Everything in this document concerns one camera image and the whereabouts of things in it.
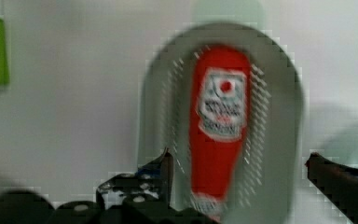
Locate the red ketchup bottle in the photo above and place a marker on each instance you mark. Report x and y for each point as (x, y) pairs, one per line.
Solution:
(218, 121)

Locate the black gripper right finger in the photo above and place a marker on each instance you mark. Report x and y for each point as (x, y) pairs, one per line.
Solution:
(338, 182)

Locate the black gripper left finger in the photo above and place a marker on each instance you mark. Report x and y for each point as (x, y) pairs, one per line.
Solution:
(152, 181)

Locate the green oval strainer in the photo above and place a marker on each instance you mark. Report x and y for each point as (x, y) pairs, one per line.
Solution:
(263, 181)

